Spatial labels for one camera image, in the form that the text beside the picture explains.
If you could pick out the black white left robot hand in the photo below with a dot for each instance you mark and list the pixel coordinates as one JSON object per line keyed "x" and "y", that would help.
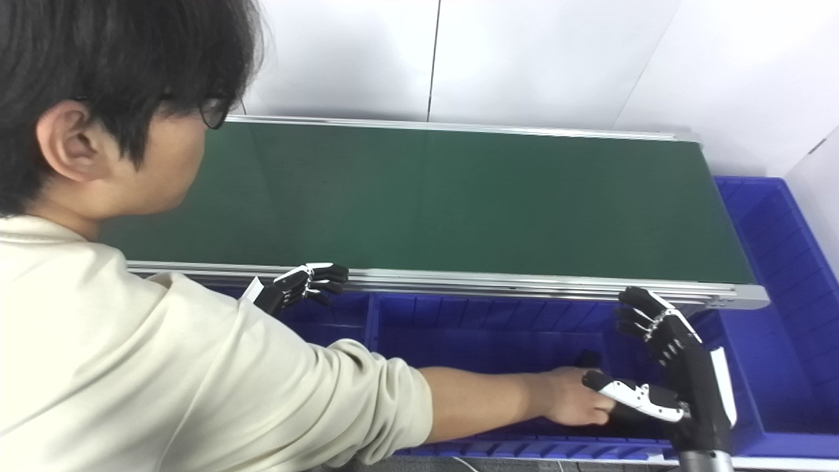
{"x": 295, "y": 288}

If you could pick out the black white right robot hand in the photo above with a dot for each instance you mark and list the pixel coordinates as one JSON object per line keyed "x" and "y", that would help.
{"x": 698, "y": 387}

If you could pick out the person's right hand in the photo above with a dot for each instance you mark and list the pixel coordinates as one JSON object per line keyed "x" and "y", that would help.
{"x": 570, "y": 396}

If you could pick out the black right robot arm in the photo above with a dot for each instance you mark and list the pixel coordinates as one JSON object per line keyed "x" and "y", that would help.
{"x": 706, "y": 462}

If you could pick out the person's bare right forearm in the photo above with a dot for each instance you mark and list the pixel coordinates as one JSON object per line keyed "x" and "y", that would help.
{"x": 478, "y": 400}

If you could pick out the blue plastic bin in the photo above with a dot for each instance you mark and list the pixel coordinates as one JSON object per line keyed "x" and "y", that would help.
{"x": 341, "y": 321}
{"x": 786, "y": 314}
{"x": 472, "y": 328}

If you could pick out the green conveyor belt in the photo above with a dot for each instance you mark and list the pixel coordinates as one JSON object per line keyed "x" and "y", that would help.
{"x": 459, "y": 283}
{"x": 459, "y": 203}

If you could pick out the person in cream shirt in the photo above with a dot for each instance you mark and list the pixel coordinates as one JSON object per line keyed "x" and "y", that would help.
{"x": 131, "y": 328}

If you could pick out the black rimmed glasses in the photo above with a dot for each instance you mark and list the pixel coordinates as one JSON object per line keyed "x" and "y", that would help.
{"x": 213, "y": 111}

